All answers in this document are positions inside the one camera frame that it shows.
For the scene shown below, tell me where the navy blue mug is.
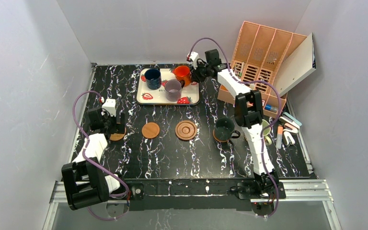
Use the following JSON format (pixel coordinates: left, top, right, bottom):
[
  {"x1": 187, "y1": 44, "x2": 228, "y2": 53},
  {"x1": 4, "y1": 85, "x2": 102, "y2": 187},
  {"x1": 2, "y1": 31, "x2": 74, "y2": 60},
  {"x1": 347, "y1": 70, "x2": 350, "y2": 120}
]
[{"x1": 144, "y1": 69, "x2": 161, "y2": 90}]

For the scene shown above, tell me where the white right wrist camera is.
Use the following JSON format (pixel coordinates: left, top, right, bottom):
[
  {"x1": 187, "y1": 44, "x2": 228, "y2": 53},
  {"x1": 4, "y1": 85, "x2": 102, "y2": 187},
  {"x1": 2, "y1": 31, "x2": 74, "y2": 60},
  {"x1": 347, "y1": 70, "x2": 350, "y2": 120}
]
[{"x1": 186, "y1": 51, "x2": 199, "y2": 69}]

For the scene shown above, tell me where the orange round coaster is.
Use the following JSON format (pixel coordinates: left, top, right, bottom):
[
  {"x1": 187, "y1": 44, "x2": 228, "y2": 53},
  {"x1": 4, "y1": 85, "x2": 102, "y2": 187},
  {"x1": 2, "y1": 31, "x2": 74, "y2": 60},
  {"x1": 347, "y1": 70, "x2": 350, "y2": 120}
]
[{"x1": 213, "y1": 132, "x2": 230, "y2": 143}]

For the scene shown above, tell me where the dark green mug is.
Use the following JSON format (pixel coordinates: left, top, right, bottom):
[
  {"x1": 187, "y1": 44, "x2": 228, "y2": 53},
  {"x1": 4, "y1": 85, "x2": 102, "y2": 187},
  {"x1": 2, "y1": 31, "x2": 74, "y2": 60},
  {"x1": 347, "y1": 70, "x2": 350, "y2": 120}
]
[{"x1": 213, "y1": 117, "x2": 241, "y2": 140}]

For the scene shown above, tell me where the aluminium front rail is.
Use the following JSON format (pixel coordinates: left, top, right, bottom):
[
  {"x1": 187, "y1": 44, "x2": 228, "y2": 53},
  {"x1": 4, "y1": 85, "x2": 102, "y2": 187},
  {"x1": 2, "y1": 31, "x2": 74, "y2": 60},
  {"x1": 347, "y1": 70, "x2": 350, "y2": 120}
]
[{"x1": 43, "y1": 179, "x2": 341, "y2": 230}]

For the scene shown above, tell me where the teal pink stationery stack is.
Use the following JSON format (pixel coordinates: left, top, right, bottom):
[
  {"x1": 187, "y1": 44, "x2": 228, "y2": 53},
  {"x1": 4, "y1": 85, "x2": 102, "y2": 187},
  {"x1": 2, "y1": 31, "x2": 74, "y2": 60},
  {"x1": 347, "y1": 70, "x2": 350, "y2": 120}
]
[{"x1": 279, "y1": 112, "x2": 302, "y2": 129}]

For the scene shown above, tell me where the orange mug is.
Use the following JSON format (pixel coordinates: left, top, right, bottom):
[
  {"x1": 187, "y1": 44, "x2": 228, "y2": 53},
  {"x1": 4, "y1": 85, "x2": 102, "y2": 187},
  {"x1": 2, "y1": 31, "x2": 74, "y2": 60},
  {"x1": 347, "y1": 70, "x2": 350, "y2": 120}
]
[{"x1": 173, "y1": 65, "x2": 191, "y2": 86}]

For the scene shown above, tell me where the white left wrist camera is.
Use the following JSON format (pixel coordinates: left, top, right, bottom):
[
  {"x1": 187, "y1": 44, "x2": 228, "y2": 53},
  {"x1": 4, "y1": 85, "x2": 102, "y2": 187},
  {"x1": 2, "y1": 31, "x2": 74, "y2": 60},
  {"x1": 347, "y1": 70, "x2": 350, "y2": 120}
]
[{"x1": 102, "y1": 98, "x2": 116, "y2": 117}]

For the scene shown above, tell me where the white binder folder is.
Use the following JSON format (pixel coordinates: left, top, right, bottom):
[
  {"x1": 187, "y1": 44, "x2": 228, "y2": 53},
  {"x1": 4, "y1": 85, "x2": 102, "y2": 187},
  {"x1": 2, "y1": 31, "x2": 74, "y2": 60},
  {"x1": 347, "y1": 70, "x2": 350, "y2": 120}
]
[{"x1": 274, "y1": 33, "x2": 316, "y2": 96}]

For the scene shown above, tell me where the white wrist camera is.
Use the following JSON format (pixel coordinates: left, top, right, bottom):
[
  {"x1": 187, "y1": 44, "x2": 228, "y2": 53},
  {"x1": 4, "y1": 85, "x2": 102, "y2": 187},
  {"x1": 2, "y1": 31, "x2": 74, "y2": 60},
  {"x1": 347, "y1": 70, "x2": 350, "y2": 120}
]
[
  {"x1": 102, "y1": 98, "x2": 116, "y2": 117},
  {"x1": 186, "y1": 51, "x2": 199, "y2": 69}
]

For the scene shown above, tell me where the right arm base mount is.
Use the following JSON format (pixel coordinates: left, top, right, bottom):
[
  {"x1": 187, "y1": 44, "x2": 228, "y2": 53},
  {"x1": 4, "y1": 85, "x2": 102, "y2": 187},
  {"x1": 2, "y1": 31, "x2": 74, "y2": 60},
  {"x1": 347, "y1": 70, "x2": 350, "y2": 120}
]
[{"x1": 229, "y1": 177, "x2": 287, "y2": 219}]

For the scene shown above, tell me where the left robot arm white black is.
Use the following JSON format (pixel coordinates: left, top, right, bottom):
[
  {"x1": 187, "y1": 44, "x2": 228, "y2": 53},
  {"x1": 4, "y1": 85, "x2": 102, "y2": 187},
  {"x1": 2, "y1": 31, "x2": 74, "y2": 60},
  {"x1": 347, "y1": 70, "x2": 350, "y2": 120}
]
[{"x1": 61, "y1": 107, "x2": 126, "y2": 210}]

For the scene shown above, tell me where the dark ringed wooden coaster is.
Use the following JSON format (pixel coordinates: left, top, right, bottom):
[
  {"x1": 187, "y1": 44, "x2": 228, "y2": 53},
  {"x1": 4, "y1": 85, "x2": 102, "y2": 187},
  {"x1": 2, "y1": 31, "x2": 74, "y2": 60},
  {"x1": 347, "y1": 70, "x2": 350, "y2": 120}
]
[{"x1": 175, "y1": 120, "x2": 197, "y2": 140}]

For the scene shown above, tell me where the pink desk file organizer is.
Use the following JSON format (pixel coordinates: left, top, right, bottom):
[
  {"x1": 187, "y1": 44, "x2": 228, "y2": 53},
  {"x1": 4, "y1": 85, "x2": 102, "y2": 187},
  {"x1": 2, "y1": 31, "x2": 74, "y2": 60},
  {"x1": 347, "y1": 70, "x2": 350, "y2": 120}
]
[{"x1": 230, "y1": 21, "x2": 294, "y2": 118}]

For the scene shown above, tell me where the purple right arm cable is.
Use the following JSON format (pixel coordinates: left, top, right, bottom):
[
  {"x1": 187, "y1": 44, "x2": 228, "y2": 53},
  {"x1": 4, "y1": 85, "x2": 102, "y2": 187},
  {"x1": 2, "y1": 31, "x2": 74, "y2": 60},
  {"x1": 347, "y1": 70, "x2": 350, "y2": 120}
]
[{"x1": 187, "y1": 37, "x2": 283, "y2": 219}]

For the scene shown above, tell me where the lilac mug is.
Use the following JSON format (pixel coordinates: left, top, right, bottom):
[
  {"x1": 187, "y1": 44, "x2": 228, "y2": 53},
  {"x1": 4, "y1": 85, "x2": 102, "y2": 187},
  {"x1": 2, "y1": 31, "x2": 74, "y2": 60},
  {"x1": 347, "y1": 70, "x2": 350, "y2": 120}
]
[{"x1": 164, "y1": 79, "x2": 185, "y2": 102}]

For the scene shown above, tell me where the cork coaster far left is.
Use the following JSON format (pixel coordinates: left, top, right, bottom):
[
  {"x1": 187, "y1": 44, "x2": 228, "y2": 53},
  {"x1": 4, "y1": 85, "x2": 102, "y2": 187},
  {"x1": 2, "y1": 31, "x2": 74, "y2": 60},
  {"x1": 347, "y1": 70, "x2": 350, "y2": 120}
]
[{"x1": 109, "y1": 127, "x2": 127, "y2": 141}]

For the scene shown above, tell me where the blue small bottle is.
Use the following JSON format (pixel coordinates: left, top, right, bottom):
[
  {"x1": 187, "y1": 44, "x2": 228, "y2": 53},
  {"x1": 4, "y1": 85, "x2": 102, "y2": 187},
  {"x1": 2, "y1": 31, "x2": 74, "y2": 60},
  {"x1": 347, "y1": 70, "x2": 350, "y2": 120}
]
[{"x1": 265, "y1": 104, "x2": 278, "y2": 113}]

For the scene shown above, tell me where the light green mug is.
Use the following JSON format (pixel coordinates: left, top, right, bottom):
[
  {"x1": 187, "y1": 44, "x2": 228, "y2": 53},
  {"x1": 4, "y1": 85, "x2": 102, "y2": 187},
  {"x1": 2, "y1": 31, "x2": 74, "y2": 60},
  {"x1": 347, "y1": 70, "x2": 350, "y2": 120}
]
[{"x1": 262, "y1": 119, "x2": 273, "y2": 145}]

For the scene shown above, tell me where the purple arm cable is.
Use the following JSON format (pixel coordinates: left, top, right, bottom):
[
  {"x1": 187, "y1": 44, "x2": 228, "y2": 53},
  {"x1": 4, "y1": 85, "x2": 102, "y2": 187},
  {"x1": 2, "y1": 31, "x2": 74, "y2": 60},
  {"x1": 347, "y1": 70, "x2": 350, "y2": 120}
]
[
  {"x1": 187, "y1": 37, "x2": 283, "y2": 219},
  {"x1": 73, "y1": 91, "x2": 131, "y2": 222}
]

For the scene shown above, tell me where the white stapler tool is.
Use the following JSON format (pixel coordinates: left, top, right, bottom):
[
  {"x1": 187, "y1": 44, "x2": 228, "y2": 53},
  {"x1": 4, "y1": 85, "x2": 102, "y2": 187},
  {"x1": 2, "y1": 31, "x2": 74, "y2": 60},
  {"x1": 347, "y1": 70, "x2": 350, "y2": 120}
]
[{"x1": 283, "y1": 130, "x2": 296, "y2": 146}]

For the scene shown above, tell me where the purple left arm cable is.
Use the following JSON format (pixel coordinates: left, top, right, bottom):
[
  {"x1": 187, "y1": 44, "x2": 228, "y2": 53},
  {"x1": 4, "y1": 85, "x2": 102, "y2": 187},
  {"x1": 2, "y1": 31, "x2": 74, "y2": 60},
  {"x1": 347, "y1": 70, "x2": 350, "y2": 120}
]
[{"x1": 73, "y1": 91, "x2": 131, "y2": 222}]

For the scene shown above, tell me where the white strawberry tray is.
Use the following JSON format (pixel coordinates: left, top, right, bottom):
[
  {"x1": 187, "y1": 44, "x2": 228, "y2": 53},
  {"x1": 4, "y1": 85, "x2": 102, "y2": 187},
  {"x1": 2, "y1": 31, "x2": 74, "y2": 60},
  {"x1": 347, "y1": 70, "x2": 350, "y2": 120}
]
[{"x1": 136, "y1": 68, "x2": 200, "y2": 105}]

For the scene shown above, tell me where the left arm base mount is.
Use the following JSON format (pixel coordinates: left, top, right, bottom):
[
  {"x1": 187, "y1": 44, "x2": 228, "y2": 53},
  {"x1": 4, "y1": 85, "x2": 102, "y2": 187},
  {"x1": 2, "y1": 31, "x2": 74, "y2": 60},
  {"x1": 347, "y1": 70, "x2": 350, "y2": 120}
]
[{"x1": 106, "y1": 183, "x2": 144, "y2": 219}]

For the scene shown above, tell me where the smooth wooden coaster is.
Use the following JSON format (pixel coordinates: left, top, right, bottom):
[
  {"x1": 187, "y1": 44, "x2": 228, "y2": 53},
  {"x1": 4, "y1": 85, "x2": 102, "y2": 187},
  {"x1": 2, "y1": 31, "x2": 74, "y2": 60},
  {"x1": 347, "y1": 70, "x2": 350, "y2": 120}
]
[{"x1": 141, "y1": 122, "x2": 160, "y2": 139}]

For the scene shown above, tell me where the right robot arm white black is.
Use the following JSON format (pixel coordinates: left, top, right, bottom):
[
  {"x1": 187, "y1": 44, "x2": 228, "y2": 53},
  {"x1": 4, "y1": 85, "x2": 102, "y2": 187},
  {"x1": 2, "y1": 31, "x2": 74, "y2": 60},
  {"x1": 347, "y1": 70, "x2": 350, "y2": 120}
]
[{"x1": 186, "y1": 49, "x2": 274, "y2": 176}]

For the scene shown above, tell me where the white marker pen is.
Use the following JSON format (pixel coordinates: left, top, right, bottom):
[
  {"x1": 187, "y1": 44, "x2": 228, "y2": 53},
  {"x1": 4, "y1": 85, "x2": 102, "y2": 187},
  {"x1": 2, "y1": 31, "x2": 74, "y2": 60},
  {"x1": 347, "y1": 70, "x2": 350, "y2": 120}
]
[{"x1": 276, "y1": 126, "x2": 283, "y2": 150}]

